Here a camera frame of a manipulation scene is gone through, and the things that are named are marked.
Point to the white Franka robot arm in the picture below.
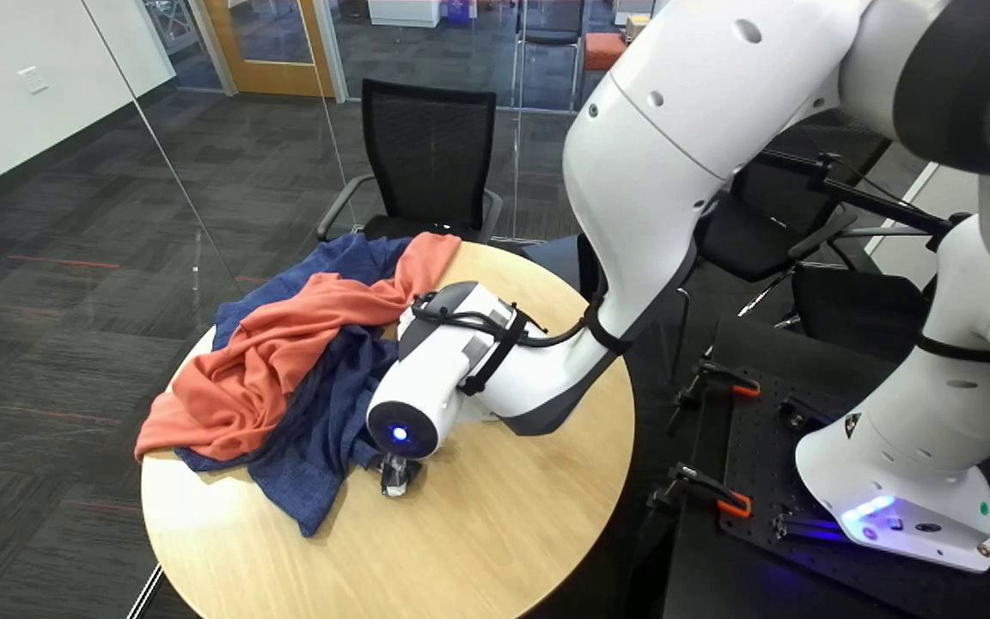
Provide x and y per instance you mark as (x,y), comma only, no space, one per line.
(688,140)

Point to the black mesh office chair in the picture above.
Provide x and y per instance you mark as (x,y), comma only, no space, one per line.
(426,155)
(764,218)

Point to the black binder clip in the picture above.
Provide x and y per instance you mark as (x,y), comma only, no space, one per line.
(401,475)

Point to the dark blue cloth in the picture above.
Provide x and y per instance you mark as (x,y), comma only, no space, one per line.
(309,434)

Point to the round wooden table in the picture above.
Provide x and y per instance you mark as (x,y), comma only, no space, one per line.
(496,539)

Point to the orange cloth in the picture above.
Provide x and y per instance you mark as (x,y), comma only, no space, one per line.
(256,365)

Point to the orange bench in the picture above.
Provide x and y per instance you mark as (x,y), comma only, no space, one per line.
(599,54)

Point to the wooden door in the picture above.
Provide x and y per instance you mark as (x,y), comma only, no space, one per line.
(272,46)

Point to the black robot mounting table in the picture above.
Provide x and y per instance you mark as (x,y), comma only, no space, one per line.
(771,552)

